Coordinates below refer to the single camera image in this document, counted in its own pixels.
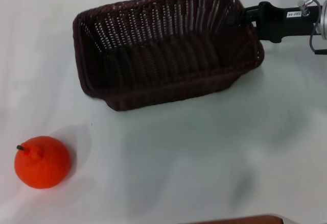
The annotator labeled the dark brown woven basket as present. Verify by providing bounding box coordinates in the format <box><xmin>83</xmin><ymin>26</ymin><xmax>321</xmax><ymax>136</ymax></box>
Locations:
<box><xmin>72</xmin><ymin>0</ymin><xmax>265</xmax><ymax>112</ymax></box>

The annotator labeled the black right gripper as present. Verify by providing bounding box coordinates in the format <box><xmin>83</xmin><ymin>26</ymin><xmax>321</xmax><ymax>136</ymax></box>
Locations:
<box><xmin>228</xmin><ymin>1</ymin><xmax>321</xmax><ymax>44</ymax></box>

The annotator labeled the orange toy tangerine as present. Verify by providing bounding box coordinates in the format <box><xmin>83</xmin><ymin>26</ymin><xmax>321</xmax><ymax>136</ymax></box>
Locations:
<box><xmin>14</xmin><ymin>136</ymin><xmax>72</xmax><ymax>190</ymax></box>

